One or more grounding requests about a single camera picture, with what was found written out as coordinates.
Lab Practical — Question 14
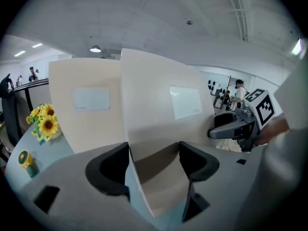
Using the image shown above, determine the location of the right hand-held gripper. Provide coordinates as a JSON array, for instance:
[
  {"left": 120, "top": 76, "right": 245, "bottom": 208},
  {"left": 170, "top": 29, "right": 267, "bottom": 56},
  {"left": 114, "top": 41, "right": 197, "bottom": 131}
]
[{"left": 207, "top": 88, "right": 276, "bottom": 153}]

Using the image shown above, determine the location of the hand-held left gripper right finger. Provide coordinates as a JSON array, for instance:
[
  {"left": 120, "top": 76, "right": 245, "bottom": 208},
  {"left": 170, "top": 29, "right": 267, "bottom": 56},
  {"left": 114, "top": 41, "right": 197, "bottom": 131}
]
[{"left": 175, "top": 140, "right": 260, "bottom": 231}]

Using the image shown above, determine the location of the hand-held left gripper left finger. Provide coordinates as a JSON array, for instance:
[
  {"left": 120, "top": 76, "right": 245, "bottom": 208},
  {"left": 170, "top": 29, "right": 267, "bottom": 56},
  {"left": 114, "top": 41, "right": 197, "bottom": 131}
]
[{"left": 18, "top": 141, "right": 157, "bottom": 231}]

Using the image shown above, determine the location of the beige cardboard box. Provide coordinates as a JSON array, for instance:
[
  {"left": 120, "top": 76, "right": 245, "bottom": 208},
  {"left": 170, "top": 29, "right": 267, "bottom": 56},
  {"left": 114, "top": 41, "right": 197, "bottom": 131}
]
[
  {"left": 119, "top": 48, "right": 216, "bottom": 218},
  {"left": 48, "top": 58, "right": 132, "bottom": 154}
]

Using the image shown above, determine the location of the person's right forearm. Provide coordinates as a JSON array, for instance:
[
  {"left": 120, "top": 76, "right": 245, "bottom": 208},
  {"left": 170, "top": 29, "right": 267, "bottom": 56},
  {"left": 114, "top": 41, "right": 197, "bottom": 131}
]
[{"left": 275, "top": 114, "right": 291, "bottom": 139}]

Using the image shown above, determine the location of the wooden coat stand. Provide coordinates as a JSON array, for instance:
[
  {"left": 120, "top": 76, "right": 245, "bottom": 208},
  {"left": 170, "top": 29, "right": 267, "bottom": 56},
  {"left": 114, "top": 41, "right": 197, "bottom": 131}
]
[{"left": 222, "top": 75, "right": 233, "bottom": 110}]

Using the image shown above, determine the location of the person's right hand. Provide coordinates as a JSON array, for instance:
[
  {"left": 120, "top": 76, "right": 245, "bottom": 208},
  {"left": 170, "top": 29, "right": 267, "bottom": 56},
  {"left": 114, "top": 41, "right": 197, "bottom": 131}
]
[{"left": 254, "top": 123, "right": 279, "bottom": 146}]

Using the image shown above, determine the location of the yellow green handheld fan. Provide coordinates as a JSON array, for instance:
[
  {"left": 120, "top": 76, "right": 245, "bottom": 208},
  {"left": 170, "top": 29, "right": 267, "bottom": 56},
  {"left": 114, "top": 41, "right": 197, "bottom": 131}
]
[{"left": 18, "top": 150, "right": 39, "bottom": 179}]

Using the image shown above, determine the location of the yellow sunflower bouquet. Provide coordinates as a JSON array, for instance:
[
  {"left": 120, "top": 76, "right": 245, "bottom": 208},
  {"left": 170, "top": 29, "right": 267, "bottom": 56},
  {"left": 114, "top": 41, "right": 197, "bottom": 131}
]
[{"left": 26, "top": 103, "right": 63, "bottom": 143}]

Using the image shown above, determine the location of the black office chair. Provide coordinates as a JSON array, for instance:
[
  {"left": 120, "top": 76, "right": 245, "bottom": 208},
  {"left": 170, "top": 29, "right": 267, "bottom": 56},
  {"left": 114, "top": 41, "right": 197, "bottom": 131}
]
[{"left": 0, "top": 73, "right": 25, "bottom": 158}]

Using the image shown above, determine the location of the white ceiling rail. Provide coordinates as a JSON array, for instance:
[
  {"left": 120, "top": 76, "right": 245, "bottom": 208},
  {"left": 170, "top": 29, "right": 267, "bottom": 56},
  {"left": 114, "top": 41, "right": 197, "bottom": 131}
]
[{"left": 225, "top": 0, "right": 249, "bottom": 42}]

